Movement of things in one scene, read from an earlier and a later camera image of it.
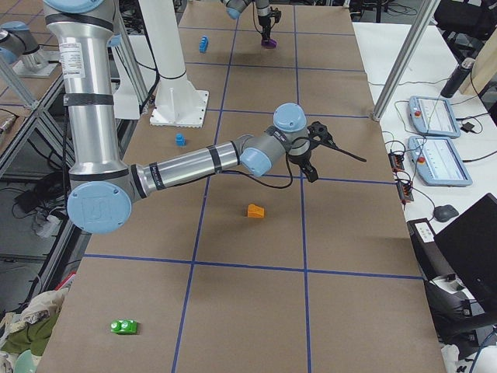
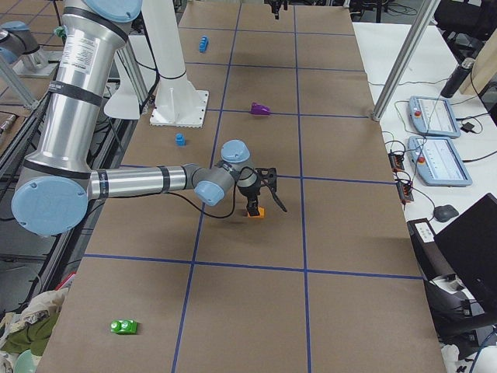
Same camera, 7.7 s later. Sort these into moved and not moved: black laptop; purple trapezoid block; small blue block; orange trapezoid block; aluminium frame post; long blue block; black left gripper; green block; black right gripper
Moved: black left gripper; black right gripper; purple trapezoid block
Not moved: small blue block; long blue block; orange trapezoid block; black laptop; green block; aluminium frame post
